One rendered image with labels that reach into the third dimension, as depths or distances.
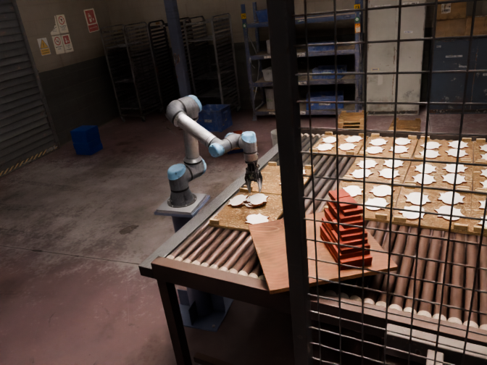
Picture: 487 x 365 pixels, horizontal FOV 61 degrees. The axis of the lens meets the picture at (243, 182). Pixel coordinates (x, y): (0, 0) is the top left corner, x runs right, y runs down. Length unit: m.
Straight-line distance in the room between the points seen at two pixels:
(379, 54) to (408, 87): 0.68
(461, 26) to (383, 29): 1.07
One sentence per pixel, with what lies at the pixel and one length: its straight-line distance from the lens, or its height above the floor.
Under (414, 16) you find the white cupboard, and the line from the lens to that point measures 6.94.
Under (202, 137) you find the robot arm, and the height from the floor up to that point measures 1.37.
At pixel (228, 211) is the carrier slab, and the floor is 0.94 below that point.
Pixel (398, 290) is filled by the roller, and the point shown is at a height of 0.92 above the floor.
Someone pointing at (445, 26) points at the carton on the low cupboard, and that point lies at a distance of 7.13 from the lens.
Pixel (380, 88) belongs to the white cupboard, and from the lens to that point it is 7.10.
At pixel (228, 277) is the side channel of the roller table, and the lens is 1.82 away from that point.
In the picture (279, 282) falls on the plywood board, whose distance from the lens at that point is 1.62.
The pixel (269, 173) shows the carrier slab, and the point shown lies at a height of 0.94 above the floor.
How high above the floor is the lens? 2.04
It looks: 24 degrees down
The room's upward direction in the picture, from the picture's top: 7 degrees counter-clockwise
